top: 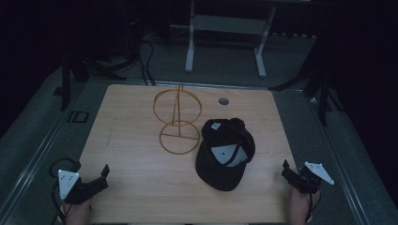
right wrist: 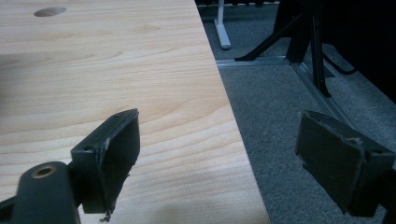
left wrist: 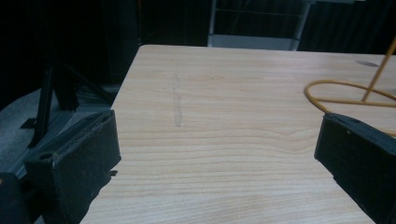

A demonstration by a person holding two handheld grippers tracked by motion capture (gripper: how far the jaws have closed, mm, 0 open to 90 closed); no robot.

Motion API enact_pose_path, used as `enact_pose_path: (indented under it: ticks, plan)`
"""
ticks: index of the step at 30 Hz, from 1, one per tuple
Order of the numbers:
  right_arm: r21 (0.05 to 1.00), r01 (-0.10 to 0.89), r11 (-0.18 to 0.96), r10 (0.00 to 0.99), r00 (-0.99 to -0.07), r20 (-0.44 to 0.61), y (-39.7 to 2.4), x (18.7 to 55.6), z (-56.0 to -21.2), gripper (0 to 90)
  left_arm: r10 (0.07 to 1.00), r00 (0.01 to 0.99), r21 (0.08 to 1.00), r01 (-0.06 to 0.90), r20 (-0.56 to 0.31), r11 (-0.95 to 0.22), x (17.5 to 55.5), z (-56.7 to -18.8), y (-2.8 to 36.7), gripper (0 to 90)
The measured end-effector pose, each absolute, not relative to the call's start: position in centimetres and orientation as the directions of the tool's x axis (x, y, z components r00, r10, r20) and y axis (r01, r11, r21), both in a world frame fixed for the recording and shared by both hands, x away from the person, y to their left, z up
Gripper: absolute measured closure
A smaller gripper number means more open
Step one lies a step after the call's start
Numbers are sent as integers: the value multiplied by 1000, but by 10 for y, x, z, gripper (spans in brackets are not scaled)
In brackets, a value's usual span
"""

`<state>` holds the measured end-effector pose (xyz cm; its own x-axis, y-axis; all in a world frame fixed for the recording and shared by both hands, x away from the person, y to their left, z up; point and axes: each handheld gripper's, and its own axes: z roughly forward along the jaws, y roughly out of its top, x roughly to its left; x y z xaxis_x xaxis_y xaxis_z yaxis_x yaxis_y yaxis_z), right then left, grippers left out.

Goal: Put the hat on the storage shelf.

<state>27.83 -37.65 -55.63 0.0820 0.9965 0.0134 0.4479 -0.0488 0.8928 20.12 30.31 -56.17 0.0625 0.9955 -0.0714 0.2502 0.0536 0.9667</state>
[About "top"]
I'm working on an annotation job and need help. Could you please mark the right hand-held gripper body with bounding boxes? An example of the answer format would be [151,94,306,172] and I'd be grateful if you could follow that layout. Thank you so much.
[283,160,335,194]

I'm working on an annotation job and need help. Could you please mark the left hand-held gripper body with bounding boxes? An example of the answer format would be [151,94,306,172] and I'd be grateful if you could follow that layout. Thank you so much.
[57,169,110,205]

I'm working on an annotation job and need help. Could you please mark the black baseball cap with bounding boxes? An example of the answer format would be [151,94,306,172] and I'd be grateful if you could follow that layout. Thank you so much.
[194,117,256,192]

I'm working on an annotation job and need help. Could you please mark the gold wire hat stand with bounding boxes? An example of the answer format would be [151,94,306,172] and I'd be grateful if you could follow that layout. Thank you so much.
[152,82,203,156]

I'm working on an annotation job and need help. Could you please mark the person's left hand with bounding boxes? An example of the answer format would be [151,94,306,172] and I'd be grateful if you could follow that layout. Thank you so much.
[61,198,92,225]

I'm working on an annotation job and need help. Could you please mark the person's right hand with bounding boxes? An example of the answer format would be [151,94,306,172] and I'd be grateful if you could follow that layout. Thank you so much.
[288,186,321,225]

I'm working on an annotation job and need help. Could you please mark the black tripod stand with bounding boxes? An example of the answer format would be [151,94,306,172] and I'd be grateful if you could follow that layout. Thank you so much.
[268,40,345,128]
[59,46,128,113]

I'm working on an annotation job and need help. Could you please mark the white metal stand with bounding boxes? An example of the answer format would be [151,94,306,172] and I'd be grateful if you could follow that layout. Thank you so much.
[185,0,278,79]

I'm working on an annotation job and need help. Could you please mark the black floor cables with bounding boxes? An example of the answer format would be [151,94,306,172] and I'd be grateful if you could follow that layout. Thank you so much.
[137,37,157,86]

